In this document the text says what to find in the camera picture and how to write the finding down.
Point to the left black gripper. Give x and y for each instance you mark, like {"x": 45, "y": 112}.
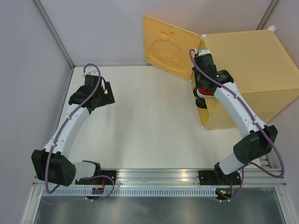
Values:
{"x": 108, "y": 98}

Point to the white slotted cable duct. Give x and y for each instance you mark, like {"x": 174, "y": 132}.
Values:
{"x": 124, "y": 191}

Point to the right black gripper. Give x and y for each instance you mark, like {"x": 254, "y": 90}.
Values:
{"x": 197, "y": 84}

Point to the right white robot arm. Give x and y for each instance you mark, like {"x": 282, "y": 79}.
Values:
{"x": 257, "y": 138}

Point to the black patent loafer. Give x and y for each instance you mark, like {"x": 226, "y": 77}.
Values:
{"x": 195, "y": 91}
{"x": 201, "y": 103}

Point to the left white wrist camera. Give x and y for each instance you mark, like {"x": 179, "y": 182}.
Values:
{"x": 93, "y": 73}

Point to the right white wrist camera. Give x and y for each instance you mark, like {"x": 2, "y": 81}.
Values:
{"x": 202, "y": 52}

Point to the red canvas sneaker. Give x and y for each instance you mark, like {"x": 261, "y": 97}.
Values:
{"x": 203, "y": 93}

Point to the yellow plastic shoe cabinet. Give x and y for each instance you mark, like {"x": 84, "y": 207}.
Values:
{"x": 264, "y": 73}

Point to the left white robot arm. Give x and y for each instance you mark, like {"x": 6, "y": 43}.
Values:
{"x": 51, "y": 163}

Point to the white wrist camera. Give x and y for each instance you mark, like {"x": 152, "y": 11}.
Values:
{"x": 202, "y": 52}
{"x": 93, "y": 73}

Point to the aluminium mounting rail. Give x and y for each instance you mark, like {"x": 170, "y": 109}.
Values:
{"x": 253, "y": 177}

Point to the yellow cabinet door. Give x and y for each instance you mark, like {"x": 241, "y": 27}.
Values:
{"x": 167, "y": 46}

